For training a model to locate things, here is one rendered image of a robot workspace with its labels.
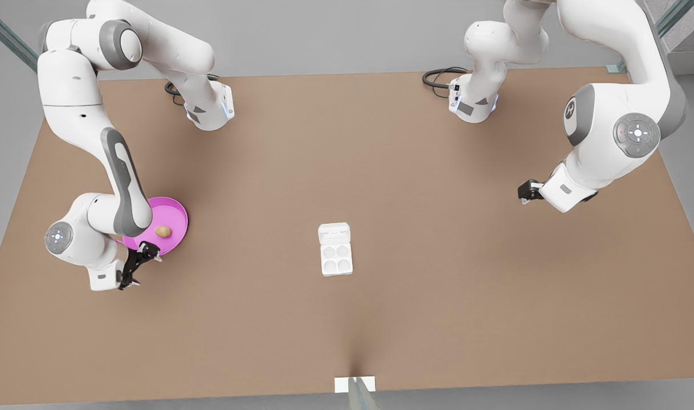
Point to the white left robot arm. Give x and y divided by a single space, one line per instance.
609 114

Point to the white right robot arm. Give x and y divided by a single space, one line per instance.
73 102

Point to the silver frame post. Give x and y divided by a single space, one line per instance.
8 37
669 20
358 393

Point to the white egg box lid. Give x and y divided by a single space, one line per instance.
334 232

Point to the brown egg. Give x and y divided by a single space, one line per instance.
163 231

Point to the pink round plate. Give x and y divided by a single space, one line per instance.
173 219

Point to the white egg box base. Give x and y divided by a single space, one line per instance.
337 259

